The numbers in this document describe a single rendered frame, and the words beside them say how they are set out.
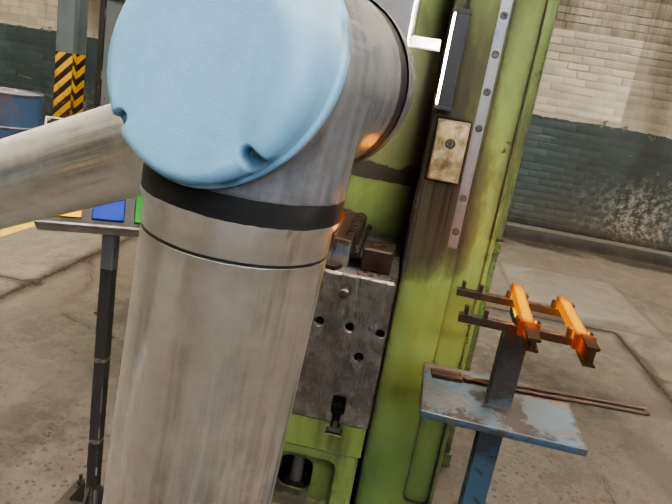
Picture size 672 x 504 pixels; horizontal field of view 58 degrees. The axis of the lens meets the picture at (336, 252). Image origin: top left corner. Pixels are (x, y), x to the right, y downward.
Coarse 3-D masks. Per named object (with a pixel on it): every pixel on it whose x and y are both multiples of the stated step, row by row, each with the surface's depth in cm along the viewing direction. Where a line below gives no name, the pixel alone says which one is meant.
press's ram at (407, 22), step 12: (384, 0) 153; (396, 0) 153; (408, 0) 152; (420, 0) 190; (396, 12) 153; (408, 12) 153; (408, 24) 154; (408, 36) 155; (420, 36) 172; (420, 48) 175; (432, 48) 172
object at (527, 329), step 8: (512, 288) 168; (520, 288) 167; (512, 296) 165; (520, 296) 159; (520, 304) 152; (528, 304) 154; (520, 312) 146; (528, 312) 147; (520, 320) 138; (528, 320) 141; (520, 328) 138; (528, 328) 135; (536, 328) 135; (528, 336) 130; (536, 336) 130; (528, 344) 132; (536, 344) 132; (536, 352) 129
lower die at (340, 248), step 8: (344, 208) 209; (352, 216) 202; (344, 224) 188; (336, 232) 172; (344, 232) 178; (352, 232) 179; (336, 240) 169; (344, 240) 169; (352, 240) 172; (336, 248) 170; (344, 248) 170; (352, 248) 179; (328, 256) 171; (336, 256) 171; (344, 256) 170; (344, 264) 171
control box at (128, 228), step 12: (48, 120) 154; (132, 204) 157; (84, 216) 152; (132, 216) 156; (48, 228) 154; (60, 228) 154; (72, 228) 154; (84, 228) 154; (96, 228) 154; (108, 228) 154; (120, 228) 155; (132, 228) 156
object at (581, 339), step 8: (560, 296) 166; (560, 304) 160; (568, 304) 160; (560, 312) 158; (568, 312) 153; (568, 320) 148; (576, 320) 147; (576, 328) 141; (584, 328) 142; (576, 336) 135; (584, 336) 134; (592, 336) 134; (576, 344) 136; (584, 344) 133; (592, 344) 129; (576, 352) 135; (584, 352) 132; (592, 352) 128; (584, 360) 130; (592, 360) 128
